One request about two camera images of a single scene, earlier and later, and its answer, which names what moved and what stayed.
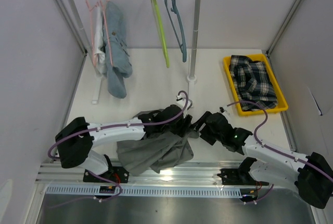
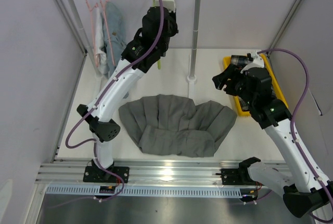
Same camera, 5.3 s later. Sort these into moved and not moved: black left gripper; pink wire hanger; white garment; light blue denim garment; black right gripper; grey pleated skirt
Moved: black left gripper; grey pleated skirt; black right gripper
Not moved: light blue denim garment; white garment; pink wire hanger
